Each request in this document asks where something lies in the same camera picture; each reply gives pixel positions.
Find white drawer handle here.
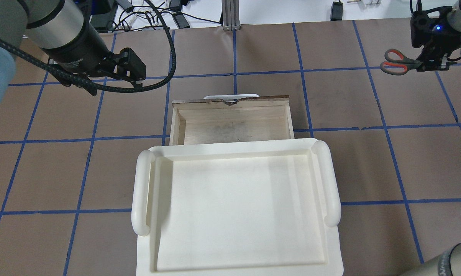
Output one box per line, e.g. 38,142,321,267
203,93,259,101

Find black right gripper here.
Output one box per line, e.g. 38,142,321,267
410,8,461,72

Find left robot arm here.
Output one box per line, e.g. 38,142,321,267
0,0,146,103

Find aluminium frame post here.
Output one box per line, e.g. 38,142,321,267
221,0,241,30

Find black power adapter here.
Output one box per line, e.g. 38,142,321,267
330,0,343,21

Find grey orange scissors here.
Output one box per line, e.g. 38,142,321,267
379,49,423,76

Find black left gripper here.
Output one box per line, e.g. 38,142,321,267
48,48,147,87

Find wooden drawer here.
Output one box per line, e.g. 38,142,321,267
169,95,295,146

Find black braided cable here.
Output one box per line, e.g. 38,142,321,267
0,0,177,96

